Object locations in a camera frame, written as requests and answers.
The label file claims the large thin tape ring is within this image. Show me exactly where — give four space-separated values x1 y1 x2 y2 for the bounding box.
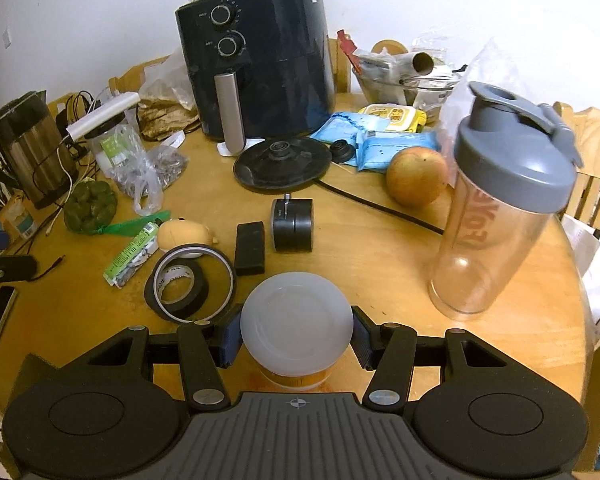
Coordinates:
142 242 237 324

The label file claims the white orange lidded jar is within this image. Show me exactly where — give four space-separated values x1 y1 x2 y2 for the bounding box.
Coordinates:
240 272 353 391

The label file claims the black rectangular block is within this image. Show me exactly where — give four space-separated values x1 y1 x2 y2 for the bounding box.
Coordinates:
234 221 265 276

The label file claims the marble pattern stick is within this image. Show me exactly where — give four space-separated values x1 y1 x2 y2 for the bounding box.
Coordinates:
114 238 158 288

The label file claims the green tube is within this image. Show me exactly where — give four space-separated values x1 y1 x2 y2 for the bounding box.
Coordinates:
102 222 159 286

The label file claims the black caster wheel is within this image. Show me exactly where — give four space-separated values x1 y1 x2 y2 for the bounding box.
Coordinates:
271 193 313 252

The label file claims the black electrical tape roll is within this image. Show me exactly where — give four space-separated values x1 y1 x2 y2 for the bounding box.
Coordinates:
152 258 209 318

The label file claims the small white pill bottle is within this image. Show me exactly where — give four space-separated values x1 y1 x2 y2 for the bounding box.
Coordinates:
6 195 38 240

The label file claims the green net bag of nuts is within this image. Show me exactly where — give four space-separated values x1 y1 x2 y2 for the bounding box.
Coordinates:
64 180 118 235

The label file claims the steel electric kettle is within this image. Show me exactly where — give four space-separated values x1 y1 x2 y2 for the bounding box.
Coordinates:
0 90 78 209

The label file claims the white power bank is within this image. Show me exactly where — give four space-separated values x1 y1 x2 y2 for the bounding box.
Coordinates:
67 91 140 141

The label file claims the yellow onion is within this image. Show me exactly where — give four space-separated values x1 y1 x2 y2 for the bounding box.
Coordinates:
386 146 449 208

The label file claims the plastic bag of seeds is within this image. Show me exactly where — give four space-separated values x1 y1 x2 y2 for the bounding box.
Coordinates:
112 125 189 217

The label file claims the black kettle base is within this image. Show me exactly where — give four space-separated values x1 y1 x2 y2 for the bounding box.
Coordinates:
233 138 332 194

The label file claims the small black knob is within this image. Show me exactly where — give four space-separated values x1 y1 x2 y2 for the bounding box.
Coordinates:
329 139 356 164

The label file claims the brown paper bag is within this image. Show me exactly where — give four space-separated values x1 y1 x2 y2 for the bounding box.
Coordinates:
136 99 200 142

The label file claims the clear shaker bottle grey lid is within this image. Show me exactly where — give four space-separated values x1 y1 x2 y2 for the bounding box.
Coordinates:
428 81 583 321

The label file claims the blue wet wipes pack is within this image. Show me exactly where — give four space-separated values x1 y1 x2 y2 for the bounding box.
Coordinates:
311 112 390 148

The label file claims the yellow wet wipes pack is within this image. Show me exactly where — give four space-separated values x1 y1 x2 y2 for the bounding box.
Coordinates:
358 104 427 133

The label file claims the clear plastic bag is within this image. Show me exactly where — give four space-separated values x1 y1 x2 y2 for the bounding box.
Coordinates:
138 48 196 110

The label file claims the glass bowl with packets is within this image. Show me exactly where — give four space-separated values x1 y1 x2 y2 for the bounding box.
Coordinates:
353 49 465 105

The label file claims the foil roll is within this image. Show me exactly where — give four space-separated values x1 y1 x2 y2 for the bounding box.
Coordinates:
378 51 434 77

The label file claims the black air fryer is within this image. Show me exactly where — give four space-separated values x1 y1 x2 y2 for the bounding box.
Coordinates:
175 0 335 141

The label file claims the wooden chair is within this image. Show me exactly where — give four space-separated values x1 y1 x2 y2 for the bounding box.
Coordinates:
553 102 600 231

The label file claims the black usb cable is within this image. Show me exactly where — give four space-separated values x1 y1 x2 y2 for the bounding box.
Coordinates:
26 253 67 283

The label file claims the white charging cable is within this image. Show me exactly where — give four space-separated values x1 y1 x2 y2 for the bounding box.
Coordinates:
44 104 102 238

